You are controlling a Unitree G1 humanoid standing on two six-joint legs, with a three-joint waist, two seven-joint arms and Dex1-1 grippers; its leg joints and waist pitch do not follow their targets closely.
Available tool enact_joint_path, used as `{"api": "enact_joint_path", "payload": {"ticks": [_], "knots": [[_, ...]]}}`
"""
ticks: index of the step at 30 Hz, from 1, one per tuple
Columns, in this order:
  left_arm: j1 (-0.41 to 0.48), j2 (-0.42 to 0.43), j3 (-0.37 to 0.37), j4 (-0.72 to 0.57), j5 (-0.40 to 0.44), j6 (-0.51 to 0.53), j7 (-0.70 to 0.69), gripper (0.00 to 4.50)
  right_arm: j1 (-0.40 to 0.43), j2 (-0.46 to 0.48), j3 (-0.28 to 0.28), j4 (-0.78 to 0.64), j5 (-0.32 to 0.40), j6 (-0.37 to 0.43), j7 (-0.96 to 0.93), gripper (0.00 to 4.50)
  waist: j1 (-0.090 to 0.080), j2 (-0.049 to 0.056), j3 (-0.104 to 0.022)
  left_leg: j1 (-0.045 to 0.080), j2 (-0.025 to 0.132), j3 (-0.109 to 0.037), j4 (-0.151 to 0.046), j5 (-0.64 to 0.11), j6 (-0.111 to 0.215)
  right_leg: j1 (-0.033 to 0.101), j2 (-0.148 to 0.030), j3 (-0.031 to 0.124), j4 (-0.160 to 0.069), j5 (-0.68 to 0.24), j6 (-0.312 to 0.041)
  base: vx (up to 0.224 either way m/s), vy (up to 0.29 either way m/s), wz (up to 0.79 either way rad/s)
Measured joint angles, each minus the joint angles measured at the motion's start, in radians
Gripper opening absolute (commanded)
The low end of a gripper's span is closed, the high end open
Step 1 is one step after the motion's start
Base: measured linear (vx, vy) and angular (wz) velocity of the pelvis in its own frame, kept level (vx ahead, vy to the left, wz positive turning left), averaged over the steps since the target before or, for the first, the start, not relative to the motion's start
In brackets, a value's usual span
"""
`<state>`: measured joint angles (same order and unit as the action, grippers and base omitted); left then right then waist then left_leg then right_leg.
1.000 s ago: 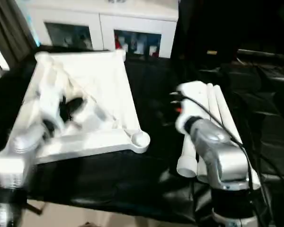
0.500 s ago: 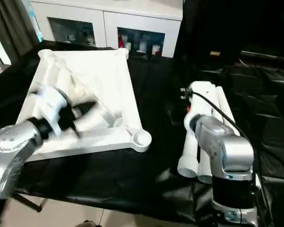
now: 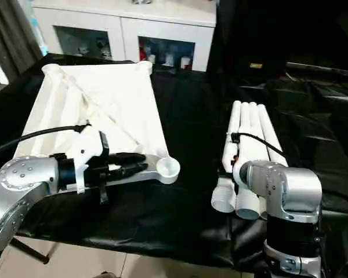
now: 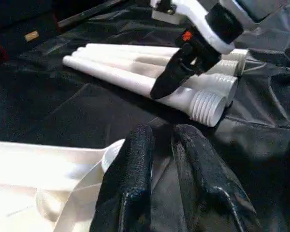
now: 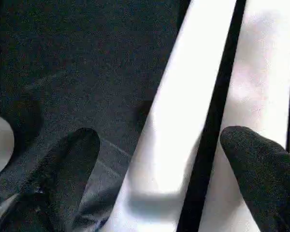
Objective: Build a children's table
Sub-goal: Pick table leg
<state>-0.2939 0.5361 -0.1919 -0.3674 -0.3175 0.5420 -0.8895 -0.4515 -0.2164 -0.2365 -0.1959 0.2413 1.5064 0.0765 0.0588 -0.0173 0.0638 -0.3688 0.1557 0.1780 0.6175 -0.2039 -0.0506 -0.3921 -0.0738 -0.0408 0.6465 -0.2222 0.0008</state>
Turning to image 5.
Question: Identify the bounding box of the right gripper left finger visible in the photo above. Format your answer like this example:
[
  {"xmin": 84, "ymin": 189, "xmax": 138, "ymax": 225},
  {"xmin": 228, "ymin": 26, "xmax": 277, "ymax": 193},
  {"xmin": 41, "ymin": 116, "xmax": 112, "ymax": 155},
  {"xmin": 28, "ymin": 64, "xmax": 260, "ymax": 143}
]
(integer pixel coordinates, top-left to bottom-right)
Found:
[{"xmin": 0, "ymin": 127, "xmax": 102, "ymax": 232}]

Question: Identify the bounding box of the black mat cloth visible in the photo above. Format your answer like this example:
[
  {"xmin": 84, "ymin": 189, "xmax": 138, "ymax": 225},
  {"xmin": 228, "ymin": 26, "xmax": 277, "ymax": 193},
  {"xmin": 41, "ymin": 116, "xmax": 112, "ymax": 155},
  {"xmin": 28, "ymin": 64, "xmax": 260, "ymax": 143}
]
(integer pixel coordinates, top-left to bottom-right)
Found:
[{"xmin": 0, "ymin": 0, "xmax": 247, "ymax": 232}]

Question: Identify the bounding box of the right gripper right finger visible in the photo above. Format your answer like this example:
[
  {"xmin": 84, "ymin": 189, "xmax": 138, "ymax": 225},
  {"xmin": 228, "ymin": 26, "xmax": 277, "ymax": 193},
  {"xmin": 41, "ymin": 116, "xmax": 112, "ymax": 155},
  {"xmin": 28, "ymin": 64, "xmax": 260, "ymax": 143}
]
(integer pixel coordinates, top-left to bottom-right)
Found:
[{"xmin": 219, "ymin": 125, "xmax": 290, "ymax": 232}]

